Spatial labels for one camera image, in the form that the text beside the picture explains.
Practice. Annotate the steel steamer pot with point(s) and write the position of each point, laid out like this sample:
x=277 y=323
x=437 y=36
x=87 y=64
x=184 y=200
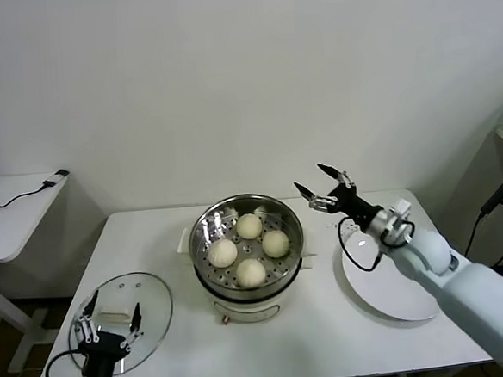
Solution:
x=242 y=307

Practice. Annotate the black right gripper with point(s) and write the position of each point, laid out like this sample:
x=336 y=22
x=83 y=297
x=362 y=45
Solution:
x=354 y=205

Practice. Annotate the white round plate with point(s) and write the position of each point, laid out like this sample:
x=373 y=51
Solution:
x=384 y=291

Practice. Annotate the dark crumb specks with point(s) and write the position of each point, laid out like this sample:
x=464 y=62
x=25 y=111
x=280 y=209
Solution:
x=328 y=225

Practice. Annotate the white side table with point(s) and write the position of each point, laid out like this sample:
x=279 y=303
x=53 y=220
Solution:
x=16 y=222

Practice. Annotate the white steamed baozi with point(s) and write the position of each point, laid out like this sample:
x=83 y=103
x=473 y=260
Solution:
x=248 y=226
x=222 y=253
x=251 y=272
x=275 y=244

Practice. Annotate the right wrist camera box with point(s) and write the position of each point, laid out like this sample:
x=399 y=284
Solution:
x=401 y=207

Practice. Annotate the stainless steel steamer basket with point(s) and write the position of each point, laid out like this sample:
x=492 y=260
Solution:
x=203 y=235

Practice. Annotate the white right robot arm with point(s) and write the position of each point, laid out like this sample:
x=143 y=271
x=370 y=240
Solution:
x=479 y=293

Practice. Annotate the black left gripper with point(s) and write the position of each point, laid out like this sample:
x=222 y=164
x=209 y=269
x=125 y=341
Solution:
x=101 y=350

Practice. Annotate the small black device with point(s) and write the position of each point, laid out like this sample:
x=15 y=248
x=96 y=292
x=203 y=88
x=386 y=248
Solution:
x=61 y=173

